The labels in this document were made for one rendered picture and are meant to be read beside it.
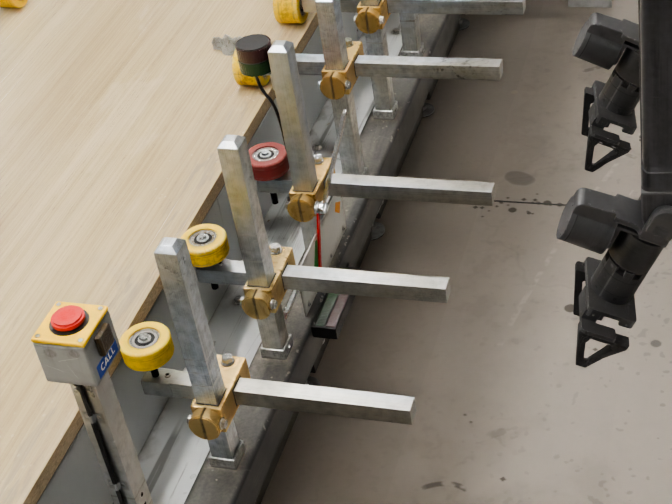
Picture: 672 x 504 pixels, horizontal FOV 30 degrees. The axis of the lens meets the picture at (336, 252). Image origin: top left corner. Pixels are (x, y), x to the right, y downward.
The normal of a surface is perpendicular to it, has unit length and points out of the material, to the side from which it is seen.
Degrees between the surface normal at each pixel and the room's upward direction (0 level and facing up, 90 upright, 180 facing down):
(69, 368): 90
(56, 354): 90
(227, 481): 0
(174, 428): 0
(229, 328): 0
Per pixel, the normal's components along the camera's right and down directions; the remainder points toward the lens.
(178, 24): -0.14, -0.78
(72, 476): 0.95, 0.07
